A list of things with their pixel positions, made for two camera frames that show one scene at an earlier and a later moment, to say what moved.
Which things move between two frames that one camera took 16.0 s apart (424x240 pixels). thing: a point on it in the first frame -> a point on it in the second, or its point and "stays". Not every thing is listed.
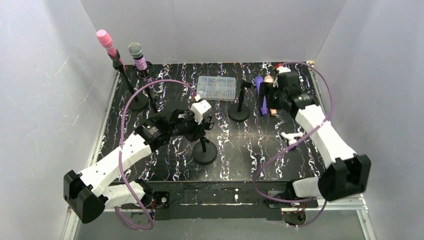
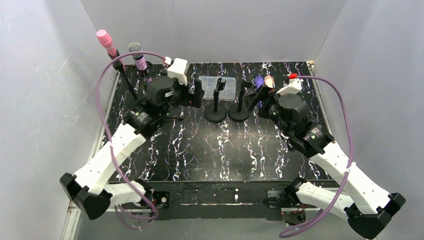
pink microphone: x=106 y=41 stays
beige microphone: x=269 y=79 stays
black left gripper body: x=205 y=125 -> x=191 y=94
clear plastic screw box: x=216 y=88 stays
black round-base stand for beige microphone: x=204 y=152 -> x=215 y=113
